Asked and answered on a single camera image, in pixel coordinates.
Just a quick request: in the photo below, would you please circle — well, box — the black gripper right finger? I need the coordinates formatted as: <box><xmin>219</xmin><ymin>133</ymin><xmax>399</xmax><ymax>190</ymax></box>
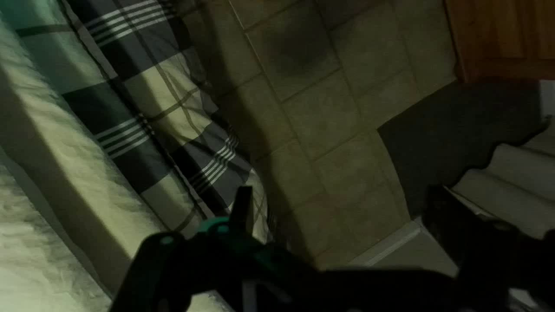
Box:
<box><xmin>247</xmin><ymin>186</ymin><xmax>510</xmax><ymax>312</ymax></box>

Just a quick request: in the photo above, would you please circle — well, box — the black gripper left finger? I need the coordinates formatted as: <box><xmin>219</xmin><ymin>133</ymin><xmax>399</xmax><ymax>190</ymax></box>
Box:
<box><xmin>110</xmin><ymin>186</ymin><xmax>250</xmax><ymax>312</ymax></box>

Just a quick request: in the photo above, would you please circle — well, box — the plaid striped pillow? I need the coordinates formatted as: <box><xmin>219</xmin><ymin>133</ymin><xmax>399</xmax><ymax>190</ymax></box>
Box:
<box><xmin>58</xmin><ymin>0</ymin><xmax>274</xmax><ymax>247</ymax></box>

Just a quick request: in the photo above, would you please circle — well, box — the dark floor mat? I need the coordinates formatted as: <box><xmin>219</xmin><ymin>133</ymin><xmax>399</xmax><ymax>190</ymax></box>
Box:
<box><xmin>377</xmin><ymin>79</ymin><xmax>552</xmax><ymax>223</ymax></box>

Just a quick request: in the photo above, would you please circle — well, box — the wooden dresser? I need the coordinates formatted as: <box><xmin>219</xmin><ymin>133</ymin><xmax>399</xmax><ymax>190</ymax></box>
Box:
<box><xmin>443</xmin><ymin>0</ymin><xmax>555</xmax><ymax>84</ymax></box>

